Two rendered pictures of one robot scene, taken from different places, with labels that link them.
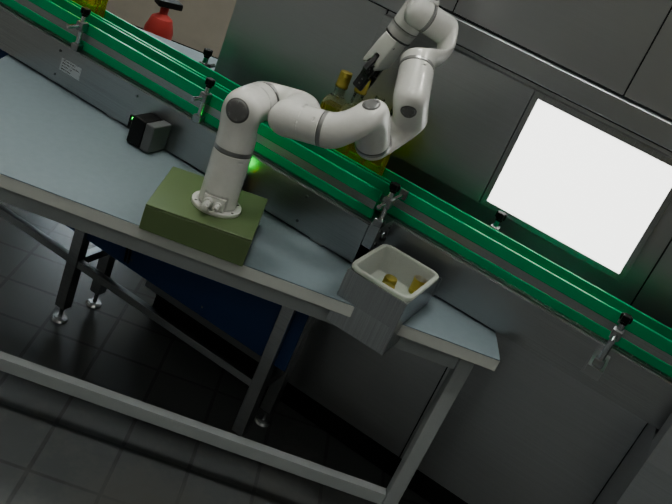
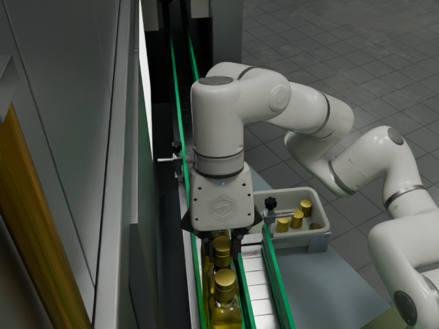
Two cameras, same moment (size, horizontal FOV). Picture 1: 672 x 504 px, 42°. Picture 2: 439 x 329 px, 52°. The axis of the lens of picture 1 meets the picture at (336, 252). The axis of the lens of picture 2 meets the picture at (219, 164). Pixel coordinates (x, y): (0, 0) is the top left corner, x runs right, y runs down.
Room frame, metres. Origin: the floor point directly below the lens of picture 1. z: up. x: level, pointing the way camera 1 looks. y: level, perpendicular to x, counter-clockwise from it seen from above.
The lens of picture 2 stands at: (2.51, 0.54, 1.77)
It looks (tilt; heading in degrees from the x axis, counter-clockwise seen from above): 41 degrees down; 244
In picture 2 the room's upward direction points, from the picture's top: straight up
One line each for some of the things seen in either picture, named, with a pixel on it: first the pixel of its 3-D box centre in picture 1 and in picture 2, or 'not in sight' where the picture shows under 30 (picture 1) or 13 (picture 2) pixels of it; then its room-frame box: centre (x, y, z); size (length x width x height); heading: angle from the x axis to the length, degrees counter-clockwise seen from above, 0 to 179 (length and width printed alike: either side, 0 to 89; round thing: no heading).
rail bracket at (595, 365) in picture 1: (606, 349); not in sight; (1.90, -0.69, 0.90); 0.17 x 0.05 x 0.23; 162
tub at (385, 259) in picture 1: (390, 283); (282, 220); (1.97, -0.16, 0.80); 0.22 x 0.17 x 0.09; 162
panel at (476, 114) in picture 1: (501, 144); (140, 125); (2.30, -0.29, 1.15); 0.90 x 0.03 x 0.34; 72
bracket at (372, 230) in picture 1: (378, 232); (250, 246); (2.12, -0.08, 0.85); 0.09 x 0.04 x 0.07; 162
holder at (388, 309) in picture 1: (393, 283); (272, 224); (2.00, -0.17, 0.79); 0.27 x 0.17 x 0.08; 162
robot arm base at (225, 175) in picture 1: (222, 180); not in sight; (1.92, 0.32, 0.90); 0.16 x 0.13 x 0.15; 1
